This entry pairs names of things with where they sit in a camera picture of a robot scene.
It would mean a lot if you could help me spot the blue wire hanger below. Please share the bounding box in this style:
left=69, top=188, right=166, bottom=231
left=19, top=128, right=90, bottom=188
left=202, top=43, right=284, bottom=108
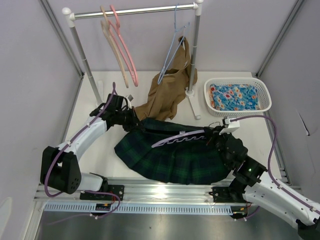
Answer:
left=157, top=4, right=190, bottom=85

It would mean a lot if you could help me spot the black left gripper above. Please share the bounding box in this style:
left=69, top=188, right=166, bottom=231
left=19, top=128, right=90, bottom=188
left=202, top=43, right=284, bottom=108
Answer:
left=115, top=106, right=145, bottom=133

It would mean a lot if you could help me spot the tan brown skirt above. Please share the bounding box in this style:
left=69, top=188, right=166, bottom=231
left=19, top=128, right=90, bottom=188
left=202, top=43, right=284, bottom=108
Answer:
left=135, top=39, right=191, bottom=121

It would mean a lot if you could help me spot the white slotted cable duct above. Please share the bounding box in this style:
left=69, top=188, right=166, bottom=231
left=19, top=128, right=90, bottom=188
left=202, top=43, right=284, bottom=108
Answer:
left=44, top=202, right=233, bottom=216

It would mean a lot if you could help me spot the white clothes rack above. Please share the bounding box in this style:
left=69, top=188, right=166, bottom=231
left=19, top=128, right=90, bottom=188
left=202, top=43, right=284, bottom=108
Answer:
left=62, top=0, right=204, bottom=120

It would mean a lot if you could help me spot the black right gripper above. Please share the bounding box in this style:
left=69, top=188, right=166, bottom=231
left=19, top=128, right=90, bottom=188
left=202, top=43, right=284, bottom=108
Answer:
left=204, top=125, right=232, bottom=168

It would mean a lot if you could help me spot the purple hanger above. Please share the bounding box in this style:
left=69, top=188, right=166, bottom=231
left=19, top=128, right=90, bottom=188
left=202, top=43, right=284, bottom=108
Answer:
left=151, top=129, right=205, bottom=148

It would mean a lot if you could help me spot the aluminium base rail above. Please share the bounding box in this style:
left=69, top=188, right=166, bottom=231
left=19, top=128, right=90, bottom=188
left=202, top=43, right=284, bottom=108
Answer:
left=33, top=177, right=307, bottom=207

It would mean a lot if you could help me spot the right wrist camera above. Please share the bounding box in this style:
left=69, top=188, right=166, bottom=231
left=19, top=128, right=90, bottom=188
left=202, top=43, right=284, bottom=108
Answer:
left=219, top=116, right=240, bottom=135

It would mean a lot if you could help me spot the blue floral cloth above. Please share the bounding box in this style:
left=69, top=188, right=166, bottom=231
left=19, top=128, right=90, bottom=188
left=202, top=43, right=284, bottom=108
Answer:
left=209, top=84, right=260, bottom=111

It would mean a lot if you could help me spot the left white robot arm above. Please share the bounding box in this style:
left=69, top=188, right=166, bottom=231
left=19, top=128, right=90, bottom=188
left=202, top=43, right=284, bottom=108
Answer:
left=40, top=93, right=139, bottom=200

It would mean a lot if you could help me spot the pink hanger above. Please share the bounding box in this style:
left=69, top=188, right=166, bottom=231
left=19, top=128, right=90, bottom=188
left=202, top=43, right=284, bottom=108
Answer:
left=109, top=4, right=139, bottom=87

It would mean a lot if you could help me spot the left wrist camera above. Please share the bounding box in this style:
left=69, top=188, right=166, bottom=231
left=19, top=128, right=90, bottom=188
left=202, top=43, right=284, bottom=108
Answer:
left=125, top=94, right=134, bottom=102

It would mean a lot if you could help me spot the green plaid skirt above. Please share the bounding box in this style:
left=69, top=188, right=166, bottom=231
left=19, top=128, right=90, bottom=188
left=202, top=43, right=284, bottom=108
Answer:
left=114, top=118, right=230, bottom=185

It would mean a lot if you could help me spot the white plastic basket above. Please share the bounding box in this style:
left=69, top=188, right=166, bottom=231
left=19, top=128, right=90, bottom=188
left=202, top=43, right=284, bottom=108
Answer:
left=203, top=77, right=272, bottom=117

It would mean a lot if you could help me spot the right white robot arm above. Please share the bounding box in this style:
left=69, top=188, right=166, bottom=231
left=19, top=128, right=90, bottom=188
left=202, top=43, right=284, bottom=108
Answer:
left=204, top=126, right=320, bottom=240

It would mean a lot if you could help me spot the beige hanger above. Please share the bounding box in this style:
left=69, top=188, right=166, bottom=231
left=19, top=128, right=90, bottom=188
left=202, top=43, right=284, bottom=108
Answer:
left=100, top=5, right=129, bottom=89

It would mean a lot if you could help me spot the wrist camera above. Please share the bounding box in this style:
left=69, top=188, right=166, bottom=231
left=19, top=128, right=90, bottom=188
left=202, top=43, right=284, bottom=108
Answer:
left=219, top=116, right=240, bottom=135
left=125, top=94, right=134, bottom=102

